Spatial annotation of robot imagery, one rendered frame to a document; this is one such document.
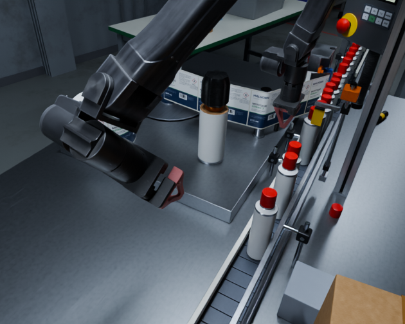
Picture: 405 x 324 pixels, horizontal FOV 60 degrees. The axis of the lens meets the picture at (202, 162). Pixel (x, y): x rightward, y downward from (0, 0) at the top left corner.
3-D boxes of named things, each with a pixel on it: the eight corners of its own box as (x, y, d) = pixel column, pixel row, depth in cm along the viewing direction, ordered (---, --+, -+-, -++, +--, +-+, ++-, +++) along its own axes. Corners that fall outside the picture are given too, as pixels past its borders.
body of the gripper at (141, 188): (126, 140, 59) (99, 121, 52) (171, 164, 54) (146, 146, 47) (106, 173, 58) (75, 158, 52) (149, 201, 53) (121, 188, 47)
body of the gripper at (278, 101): (271, 107, 99) (276, 83, 94) (283, 94, 106) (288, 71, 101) (293, 114, 96) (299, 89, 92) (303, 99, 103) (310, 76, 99)
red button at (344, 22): (344, 15, 93) (336, 17, 92) (355, 19, 91) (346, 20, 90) (341, 30, 96) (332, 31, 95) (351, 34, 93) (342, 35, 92)
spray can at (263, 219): (251, 241, 90) (262, 180, 78) (270, 249, 88) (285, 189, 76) (242, 256, 86) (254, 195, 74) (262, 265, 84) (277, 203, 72)
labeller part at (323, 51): (308, 42, 139) (308, 40, 138) (336, 48, 135) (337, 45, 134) (298, 53, 129) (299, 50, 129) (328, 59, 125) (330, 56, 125)
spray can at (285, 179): (271, 204, 101) (284, 146, 89) (288, 211, 99) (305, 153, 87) (265, 216, 97) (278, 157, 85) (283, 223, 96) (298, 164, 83)
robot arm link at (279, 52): (297, 47, 85) (314, 35, 90) (258, 36, 91) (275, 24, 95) (290, 89, 94) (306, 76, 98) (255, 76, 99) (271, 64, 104)
